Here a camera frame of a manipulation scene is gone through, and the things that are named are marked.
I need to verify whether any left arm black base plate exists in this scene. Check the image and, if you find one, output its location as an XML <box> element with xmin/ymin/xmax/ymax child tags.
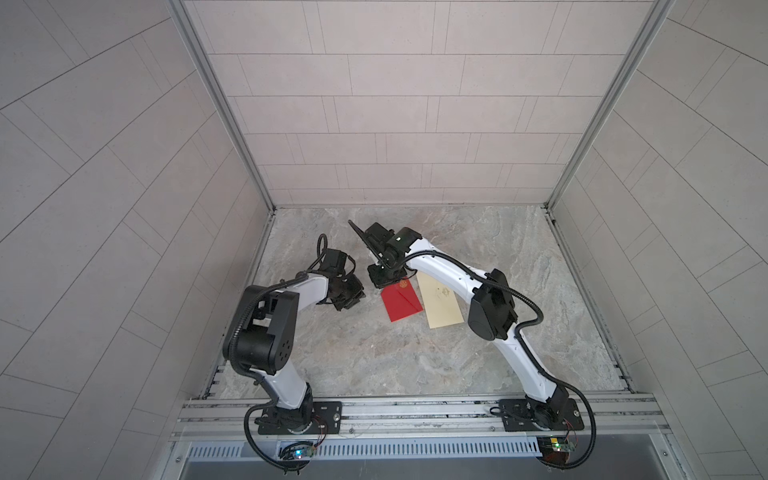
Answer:
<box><xmin>253</xmin><ymin>401</ymin><xmax>343</xmax><ymax>436</ymax></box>

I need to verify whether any aluminium rail frame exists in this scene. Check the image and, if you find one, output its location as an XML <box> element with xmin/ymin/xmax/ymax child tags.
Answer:
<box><xmin>170</xmin><ymin>391</ymin><xmax>671</xmax><ymax>446</ymax></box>

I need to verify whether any right small circuit board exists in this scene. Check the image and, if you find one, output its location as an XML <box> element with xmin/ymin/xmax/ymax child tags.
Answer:
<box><xmin>536</xmin><ymin>437</ymin><xmax>578</xmax><ymax>466</ymax></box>

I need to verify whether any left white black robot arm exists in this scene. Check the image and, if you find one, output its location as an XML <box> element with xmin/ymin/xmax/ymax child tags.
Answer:
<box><xmin>222</xmin><ymin>248</ymin><xmax>364</xmax><ymax>433</ymax></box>

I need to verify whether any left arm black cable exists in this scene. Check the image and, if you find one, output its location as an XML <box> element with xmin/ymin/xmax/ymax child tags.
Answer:
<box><xmin>242</xmin><ymin>403</ymin><xmax>319</xmax><ymax>475</ymax></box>

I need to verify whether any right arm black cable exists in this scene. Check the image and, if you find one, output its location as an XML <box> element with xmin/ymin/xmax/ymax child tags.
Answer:
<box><xmin>536</xmin><ymin>380</ymin><xmax>598</xmax><ymax>470</ymax></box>

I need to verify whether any cream yellow envelope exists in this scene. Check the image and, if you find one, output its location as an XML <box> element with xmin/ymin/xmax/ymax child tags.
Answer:
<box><xmin>416</xmin><ymin>271</ymin><xmax>464</xmax><ymax>329</ymax></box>

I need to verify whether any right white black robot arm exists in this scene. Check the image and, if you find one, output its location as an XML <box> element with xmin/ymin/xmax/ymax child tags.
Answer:
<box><xmin>349</xmin><ymin>222</ymin><xmax>569</xmax><ymax>430</ymax></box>

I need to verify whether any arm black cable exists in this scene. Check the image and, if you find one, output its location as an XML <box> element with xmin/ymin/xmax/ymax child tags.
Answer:
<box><xmin>536</xmin><ymin>380</ymin><xmax>598</xmax><ymax>470</ymax></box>
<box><xmin>242</xmin><ymin>403</ymin><xmax>319</xmax><ymax>475</ymax></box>

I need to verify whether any red envelope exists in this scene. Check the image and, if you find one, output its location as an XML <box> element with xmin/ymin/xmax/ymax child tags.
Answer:
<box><xmin>381</xmin><ymin>279</ymin><xmax>423</xmax><ymax>322</ymax></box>

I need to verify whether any left small circuit board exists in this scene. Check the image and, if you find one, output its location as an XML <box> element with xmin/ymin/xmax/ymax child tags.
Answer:
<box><xmin>279</xmin><ymin>441</ymin><xmax>317</xmax><ymax>461</ymax></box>

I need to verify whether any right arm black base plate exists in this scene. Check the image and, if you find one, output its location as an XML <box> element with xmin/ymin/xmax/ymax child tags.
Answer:
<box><xmin>490</xmin><ymin>398</ymin><xmax>585</xmax><ymax>432</ymax></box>

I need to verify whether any small circuit board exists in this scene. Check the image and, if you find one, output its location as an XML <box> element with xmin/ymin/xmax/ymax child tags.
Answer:
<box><xmin>279</xmin><ymin>441</ymin><xmax>317</xmax><ymax>461</ymax></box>
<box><xmin>536</xmin><ymin>437</ymin><xmax>578</xmax><ymax>466</ymax></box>

